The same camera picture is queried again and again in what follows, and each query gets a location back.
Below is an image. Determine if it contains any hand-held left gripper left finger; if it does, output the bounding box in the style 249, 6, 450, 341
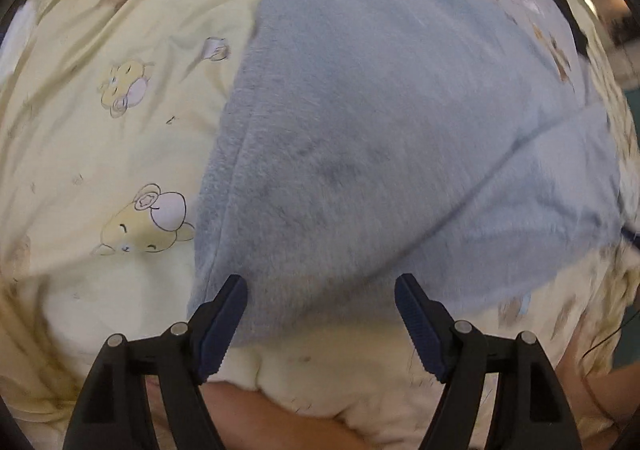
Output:
62, 274, 249, 450

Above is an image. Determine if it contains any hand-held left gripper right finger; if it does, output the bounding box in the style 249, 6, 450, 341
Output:
394, 273, 583, 450

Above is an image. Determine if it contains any light blue fleece garment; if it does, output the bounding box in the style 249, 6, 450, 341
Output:
187, 0, 623, 348

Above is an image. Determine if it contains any person's bare leg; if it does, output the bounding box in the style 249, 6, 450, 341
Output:
557, 323, 628, 431
145, 375, 381, 450

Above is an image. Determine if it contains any yellow bear print bedsheet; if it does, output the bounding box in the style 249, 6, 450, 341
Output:
0, 0, 640, 450

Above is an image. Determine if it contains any black cable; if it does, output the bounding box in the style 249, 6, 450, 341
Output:
580, 310, 640, 426

